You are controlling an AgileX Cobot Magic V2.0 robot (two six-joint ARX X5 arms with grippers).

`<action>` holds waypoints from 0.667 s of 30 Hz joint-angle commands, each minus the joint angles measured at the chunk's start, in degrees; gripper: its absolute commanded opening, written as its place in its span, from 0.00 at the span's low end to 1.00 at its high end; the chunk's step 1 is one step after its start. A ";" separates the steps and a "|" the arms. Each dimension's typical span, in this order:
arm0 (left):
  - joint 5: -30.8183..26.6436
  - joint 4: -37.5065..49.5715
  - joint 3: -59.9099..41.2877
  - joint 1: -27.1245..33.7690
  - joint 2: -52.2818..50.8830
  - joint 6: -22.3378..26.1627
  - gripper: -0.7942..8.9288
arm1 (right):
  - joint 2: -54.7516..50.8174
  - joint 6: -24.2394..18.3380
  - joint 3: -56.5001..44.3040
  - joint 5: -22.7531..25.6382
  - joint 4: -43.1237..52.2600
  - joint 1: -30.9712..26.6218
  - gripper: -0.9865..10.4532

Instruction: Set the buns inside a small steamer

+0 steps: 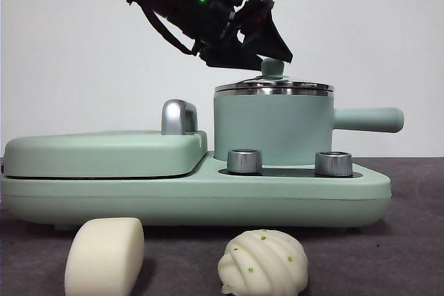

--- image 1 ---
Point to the twisted white bun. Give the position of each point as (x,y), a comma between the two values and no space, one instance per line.
(263,265)

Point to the plain white steamed bun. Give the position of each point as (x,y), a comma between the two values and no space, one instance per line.
(104,258)

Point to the glass pot lid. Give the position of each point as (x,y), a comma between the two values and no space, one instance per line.
(272,69)

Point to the silver control knob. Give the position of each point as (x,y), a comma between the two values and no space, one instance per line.
(333,164)
(244,162)

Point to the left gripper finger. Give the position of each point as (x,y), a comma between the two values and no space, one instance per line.
(232,57)
(272,39)

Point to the mint green breakfast machine base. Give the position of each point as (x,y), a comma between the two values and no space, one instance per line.
(243,199)

